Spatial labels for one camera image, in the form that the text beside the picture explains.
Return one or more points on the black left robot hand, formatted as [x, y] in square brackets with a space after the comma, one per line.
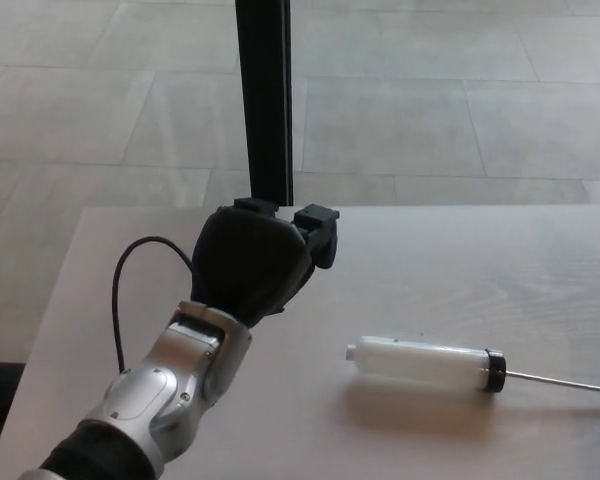
[260, 260]

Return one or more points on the black vertical frame post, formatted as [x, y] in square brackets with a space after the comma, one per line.
[267, 100]

